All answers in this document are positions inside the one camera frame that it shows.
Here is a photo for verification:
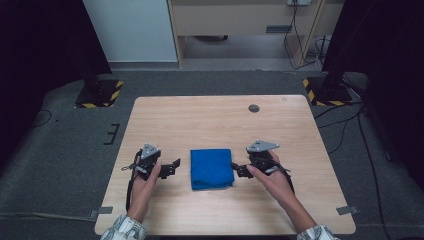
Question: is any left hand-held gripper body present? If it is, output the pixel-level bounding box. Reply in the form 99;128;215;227
133;143;163;181

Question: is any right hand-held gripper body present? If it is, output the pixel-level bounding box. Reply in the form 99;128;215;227
245;139;285;176

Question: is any person's right hand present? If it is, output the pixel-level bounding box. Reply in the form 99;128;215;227
246;149;301;213

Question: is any person's left hand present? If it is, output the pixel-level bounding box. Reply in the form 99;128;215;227
127;161;163;219

